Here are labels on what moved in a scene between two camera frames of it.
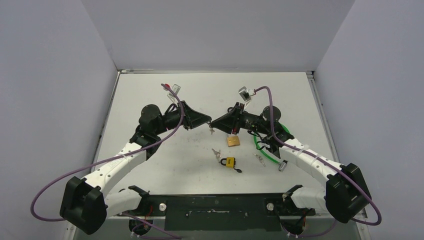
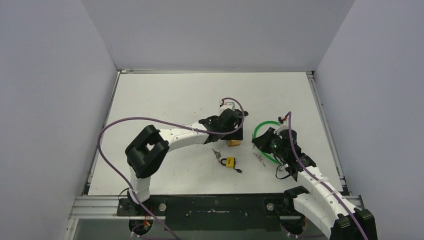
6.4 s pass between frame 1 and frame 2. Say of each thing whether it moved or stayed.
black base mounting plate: stayed
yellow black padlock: stayed
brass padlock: stayed
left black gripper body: moved
